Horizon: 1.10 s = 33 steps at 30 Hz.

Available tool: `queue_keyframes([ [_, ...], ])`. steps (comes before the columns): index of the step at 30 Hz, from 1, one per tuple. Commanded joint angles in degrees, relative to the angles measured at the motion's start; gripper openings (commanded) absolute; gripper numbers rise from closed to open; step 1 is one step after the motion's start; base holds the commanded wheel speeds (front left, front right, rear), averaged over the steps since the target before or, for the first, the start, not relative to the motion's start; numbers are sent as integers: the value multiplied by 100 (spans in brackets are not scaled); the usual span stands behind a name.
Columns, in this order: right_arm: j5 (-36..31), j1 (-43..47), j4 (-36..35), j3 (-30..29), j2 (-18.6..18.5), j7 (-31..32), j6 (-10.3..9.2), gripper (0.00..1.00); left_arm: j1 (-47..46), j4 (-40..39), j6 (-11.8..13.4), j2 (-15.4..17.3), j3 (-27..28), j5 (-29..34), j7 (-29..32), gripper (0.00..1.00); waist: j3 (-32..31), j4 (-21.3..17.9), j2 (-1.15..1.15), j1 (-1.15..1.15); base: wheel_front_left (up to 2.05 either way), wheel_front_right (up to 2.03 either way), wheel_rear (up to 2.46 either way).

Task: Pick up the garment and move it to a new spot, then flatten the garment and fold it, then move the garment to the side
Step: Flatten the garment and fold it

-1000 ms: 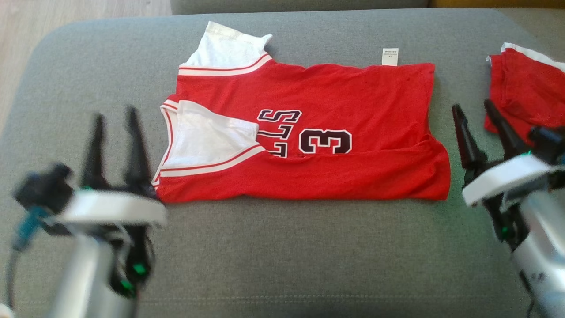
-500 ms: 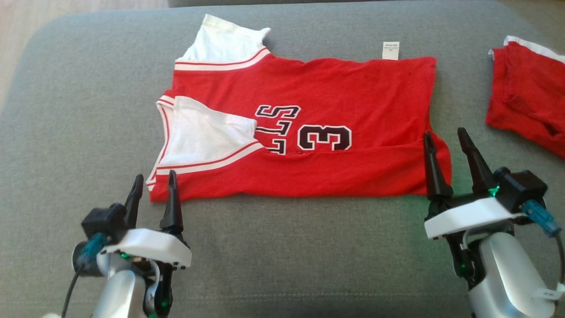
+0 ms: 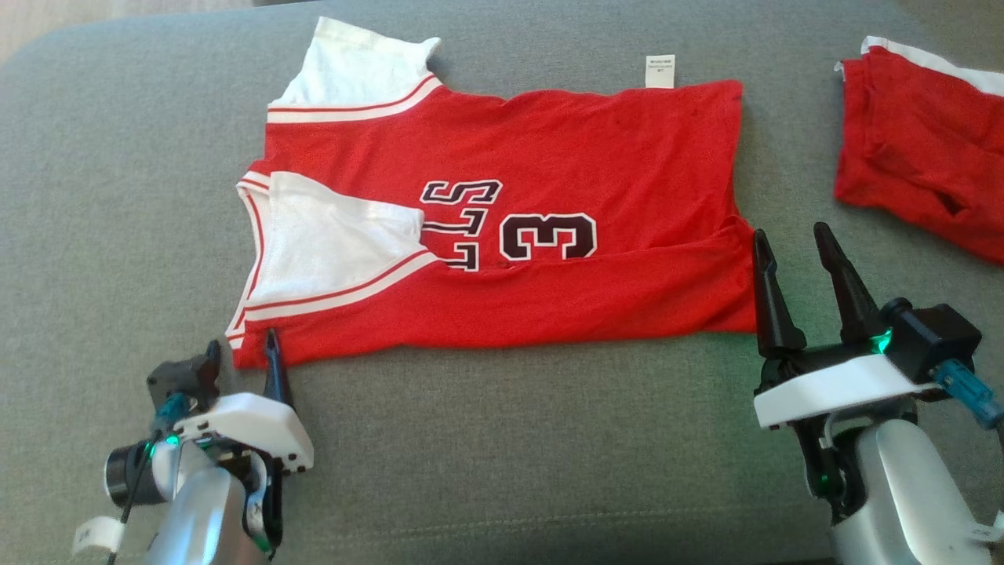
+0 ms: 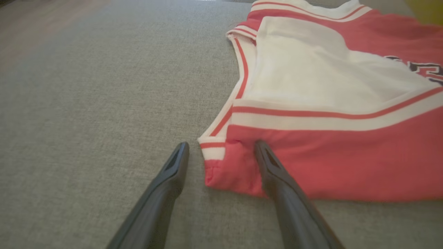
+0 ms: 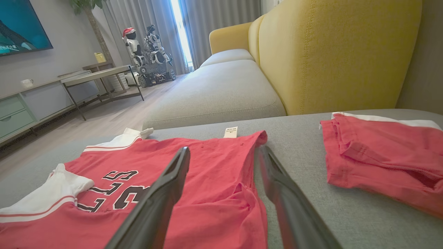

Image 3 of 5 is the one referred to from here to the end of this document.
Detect black right cable teal plug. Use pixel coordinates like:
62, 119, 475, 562
933, 359, 1004, 429

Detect red white basketball jersey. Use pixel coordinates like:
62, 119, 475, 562
226, 16, 760, 370

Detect red white-striped basketball shorts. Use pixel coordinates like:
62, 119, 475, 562
833, 35, 1004, 264

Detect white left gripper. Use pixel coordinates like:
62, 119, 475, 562
173, 328, 315, 560

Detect black left cable teal plug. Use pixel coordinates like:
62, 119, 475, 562
106, 392, 193, 565

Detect black cable teal plug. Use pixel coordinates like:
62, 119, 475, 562
933, 359, 1004, 429
106, 392, 193, 565

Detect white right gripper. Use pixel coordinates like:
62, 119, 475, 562
751, 222, 943, 520

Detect white left cable label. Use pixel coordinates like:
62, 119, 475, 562
72, 516, 126, 556

